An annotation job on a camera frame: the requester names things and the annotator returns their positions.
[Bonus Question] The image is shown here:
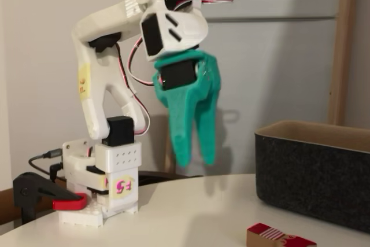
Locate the black clamp with red pad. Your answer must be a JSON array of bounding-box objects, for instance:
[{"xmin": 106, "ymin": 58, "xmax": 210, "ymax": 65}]
[{"xmin": 13, "ymin": 171, "xmax": 87, "ymax": 224}]

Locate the black USB cable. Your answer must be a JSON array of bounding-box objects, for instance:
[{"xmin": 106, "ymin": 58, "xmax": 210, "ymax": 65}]
[{"xmin": 28, "ymin": 149, "xmax": 64, "ymax": 177}]

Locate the wooden frame translucent screen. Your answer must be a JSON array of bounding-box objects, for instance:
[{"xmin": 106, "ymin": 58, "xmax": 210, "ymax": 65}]
[{"xmin": 164, "ymin": 0, "xmax": 358, "ymax": 174}]

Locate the metal rod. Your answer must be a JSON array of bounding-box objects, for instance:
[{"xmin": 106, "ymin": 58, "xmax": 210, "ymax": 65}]
[{"xmin": 206, "ymin": 15, "xmax": 338, "ymax": 24}]

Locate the dark grey felt box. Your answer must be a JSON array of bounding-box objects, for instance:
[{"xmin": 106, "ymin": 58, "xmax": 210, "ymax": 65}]
[{"xmin": 254, "ymin": 119, "xmax": 370, "ymax": 234}]

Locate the black power cable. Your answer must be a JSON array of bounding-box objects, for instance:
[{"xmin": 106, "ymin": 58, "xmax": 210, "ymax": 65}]
[{"xmin": 49, "ymin": 163, "xmax": 66, "ymax": 181}]

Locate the red striped wooden block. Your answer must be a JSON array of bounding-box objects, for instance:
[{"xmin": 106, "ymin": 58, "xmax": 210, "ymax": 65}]
[{"xmin": 245, "ymin": 222, "xmax": 317, "ymax": 247}]

